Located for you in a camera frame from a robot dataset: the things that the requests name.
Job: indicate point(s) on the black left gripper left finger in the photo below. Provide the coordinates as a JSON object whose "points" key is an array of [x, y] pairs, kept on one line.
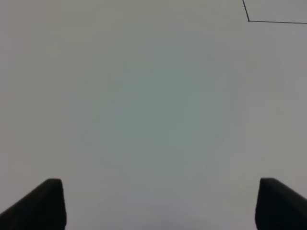
{"points": [[41, 209]]}

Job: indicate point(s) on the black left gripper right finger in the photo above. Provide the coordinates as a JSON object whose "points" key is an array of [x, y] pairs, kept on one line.
{"points": [[279, 207]]}

